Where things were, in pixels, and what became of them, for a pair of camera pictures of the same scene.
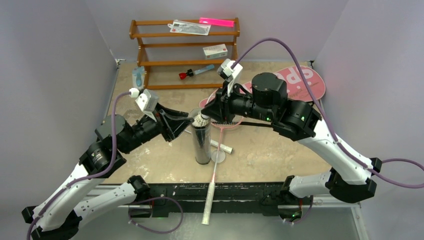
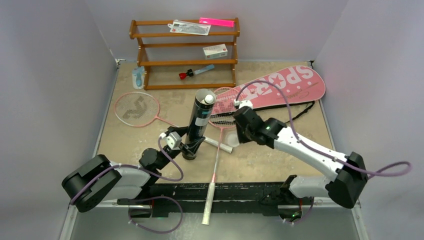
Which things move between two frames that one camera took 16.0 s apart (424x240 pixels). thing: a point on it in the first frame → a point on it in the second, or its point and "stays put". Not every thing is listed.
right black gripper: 224,105 → 244,117
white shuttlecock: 200,121 → 208,99
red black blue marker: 191,72 stays put
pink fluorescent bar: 216,22 stays put
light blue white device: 138,77 stays put
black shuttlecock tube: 201,130 → 202,110
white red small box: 215,51 stays put
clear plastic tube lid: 221,157 → 232,140
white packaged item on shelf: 189,27 stays put
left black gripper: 171,127 → 190,147
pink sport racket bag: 313,79 stays put
